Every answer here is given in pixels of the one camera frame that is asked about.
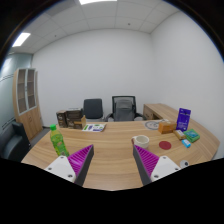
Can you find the small tan cardboard box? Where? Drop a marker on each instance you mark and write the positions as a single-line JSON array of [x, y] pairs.
[[81, 124]]

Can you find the purple upright package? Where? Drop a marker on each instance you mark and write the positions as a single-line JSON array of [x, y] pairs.
[[183, 119]]

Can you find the flat green box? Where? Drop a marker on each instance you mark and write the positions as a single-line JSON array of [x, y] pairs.
[[192, 135]]

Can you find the rectangular ceiling light panel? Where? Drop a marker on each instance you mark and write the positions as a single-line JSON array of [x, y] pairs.
[[97, 1], [21, 39]]

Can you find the small light blue box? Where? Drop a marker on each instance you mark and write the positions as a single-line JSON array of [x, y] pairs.
[[186, 143]]

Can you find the round grey printed disc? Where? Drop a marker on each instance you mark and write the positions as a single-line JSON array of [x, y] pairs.
[[151, 125]]

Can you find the black leather armchair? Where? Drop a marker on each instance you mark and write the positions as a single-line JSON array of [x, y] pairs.
[[13, 141]]

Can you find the black mesh office chair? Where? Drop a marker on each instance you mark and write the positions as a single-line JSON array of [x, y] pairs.
[[124, 110]]

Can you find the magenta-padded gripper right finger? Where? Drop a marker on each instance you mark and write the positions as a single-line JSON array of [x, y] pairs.
[[161, 166]]

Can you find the orange cardboard box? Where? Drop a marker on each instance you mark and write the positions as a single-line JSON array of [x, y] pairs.
[[166, 127]]

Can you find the wooden cabinet with glass doors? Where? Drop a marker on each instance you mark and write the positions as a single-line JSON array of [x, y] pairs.
[[31, 120]]

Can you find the white and pink mug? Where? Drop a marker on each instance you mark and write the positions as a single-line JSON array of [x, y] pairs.
[[141, 141]]

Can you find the green drink bottle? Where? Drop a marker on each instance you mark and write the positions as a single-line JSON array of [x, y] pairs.
[[58, 142]]

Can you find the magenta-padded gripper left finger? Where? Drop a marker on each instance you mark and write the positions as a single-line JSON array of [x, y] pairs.
[[63, 166]]

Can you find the white printed leaflet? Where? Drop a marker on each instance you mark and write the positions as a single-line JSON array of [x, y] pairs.
[[94, 127]]

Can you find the wooden side desk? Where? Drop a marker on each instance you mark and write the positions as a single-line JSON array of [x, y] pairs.
[[160, 110]]

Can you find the flat round red coaster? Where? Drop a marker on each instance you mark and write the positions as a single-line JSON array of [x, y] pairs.
[[165, 145]]

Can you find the small white round object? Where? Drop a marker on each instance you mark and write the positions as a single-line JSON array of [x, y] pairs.
[[184, 163]]

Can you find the small yellow box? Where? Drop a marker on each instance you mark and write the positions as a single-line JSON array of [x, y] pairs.
[[179, 134]]

